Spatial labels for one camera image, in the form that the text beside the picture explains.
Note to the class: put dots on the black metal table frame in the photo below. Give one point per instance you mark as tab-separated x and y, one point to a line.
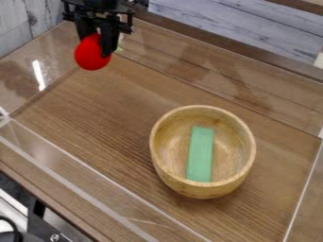
27	220

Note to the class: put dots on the wooden oval bowl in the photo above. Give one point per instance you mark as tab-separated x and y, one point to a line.
234	150

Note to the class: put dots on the clear acrylic tray wall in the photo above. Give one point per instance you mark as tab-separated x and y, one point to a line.
75	135

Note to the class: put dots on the red plush strawberry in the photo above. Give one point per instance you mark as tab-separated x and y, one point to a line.
88	54

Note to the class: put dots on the green rectangular block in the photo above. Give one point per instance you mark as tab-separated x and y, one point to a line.
201	155

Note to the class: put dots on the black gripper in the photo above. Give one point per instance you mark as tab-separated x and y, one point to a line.
90	14

